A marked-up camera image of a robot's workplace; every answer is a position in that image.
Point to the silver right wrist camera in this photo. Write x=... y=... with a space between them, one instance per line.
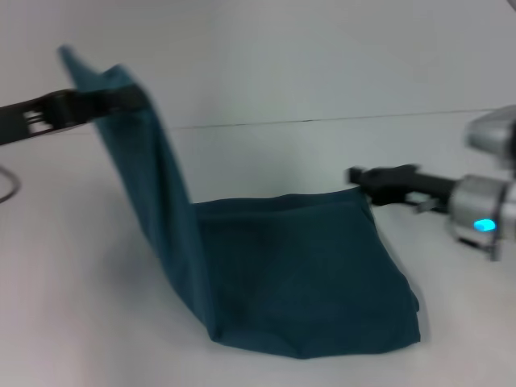
x=492 y=135

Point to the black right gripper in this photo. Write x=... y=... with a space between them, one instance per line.
x=403 y=183

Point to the teal blue shirt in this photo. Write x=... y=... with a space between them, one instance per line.
x=262 y=262

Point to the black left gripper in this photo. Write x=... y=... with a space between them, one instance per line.
x=36 y=115

